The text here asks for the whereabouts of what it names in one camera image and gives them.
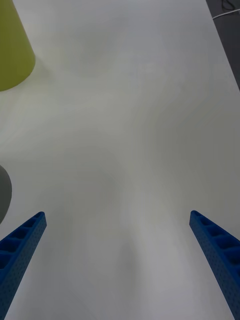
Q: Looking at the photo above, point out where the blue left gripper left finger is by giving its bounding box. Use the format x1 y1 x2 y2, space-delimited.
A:
0 211 48 320

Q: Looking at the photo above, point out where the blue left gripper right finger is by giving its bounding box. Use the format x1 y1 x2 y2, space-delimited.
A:
188 209 240 320

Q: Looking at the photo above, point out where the grey plastic bin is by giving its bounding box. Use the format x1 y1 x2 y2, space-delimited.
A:
0 164 13 225

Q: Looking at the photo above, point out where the white floor cable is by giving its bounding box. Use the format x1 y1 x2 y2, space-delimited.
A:
211 8 240 20

